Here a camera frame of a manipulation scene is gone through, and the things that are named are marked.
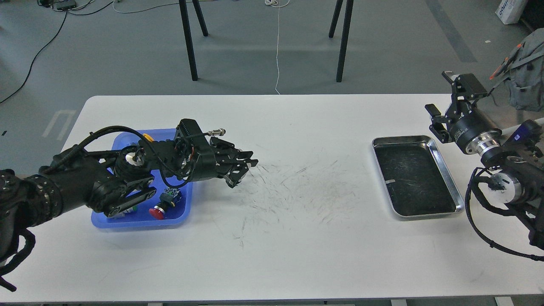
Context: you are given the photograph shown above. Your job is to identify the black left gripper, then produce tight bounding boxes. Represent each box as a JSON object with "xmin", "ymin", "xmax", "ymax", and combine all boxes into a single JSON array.
[{"xmin": 183, "ymin": 138, "xmax": 259, "ymax": 188}]

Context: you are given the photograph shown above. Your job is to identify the orange green push button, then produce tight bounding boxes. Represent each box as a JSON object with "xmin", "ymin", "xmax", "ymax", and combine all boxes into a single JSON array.
[{"xmin": 108, "ymin": 205, "xmax": 138, "ymax": 219}]

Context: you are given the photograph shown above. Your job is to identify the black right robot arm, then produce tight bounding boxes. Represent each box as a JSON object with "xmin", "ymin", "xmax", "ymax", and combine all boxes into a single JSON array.
[{"xmin": 425, "ymin": 71, "xmax": 543, "ymax": 261}]

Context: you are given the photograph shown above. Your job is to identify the red mushroom push button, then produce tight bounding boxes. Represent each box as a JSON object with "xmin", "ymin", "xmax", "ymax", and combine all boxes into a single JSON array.
[{"xmin": 148, "ymin": 187, "xmax": 182, "ymax": 220}]

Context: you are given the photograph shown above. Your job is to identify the blue plastic tray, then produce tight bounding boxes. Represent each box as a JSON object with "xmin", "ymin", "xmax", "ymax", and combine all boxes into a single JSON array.
[{"xmin": 90, "ymin": 128, "xmax": 193, "ymax": 230}]

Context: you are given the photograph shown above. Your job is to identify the grey backpack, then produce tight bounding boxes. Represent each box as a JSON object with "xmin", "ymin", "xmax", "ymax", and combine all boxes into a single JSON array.
[{"xmin": 490, "ymin": 28, "xmax": 544, "ymax": 112}]

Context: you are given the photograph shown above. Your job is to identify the black table legs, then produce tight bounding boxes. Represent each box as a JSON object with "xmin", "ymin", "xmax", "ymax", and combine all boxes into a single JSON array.
[
  {"xmin": 328, "ymin": 0, "xmax": 355, "ymax": 83},
  {"xmin": 178, "ymin": 0, "xmax": 209, "ymax": 81}
]

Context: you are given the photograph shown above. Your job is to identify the black table legs left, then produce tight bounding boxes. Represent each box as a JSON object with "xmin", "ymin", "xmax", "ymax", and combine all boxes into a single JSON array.
[{"xmin": 178, "ymin": 0, "xmax": 209, "ymax": 81}]

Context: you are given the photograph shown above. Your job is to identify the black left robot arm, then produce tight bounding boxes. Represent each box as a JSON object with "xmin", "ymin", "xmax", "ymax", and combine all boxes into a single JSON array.
[{"xmin": 1, "ymin": 119, "xmax": 258, "ymax": 275}]

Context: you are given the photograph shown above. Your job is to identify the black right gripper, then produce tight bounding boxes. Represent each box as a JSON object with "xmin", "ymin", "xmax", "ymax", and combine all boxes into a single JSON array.
[{"xmin": 425, "ymin": 71, "xmax": 502, "ymax": 155}]

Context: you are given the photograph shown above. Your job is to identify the silver metal tray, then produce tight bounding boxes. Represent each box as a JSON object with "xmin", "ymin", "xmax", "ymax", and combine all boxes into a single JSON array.
[{"xmin": 372, "ymin": 135, "xmax": 465, "ymax": 219}]

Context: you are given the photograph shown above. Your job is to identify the black cable on floor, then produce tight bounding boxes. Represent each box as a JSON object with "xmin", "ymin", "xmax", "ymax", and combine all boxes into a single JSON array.
[{"xmin": 0, "ymin": 0, "xmax": 119, "ymax": 105}]

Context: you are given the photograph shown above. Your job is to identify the white cord on floor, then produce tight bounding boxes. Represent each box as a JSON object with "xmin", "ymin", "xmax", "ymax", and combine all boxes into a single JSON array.
[{"xmin": 264, "ymin": 0, "xmax": 290, "ymax": 95}]

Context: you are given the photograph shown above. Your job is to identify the yellow push button switch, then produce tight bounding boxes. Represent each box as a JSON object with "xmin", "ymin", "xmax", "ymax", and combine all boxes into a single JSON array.
[{"xmin": 142, "ymin": 133, "xmax": 155, "ymax": 142}]

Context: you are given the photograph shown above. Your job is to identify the black table legs right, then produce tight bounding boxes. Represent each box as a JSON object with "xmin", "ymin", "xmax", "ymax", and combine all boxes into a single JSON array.
[{"xmin": 328, "ymin": 0, "xmax": 355, "ymax": 83}]

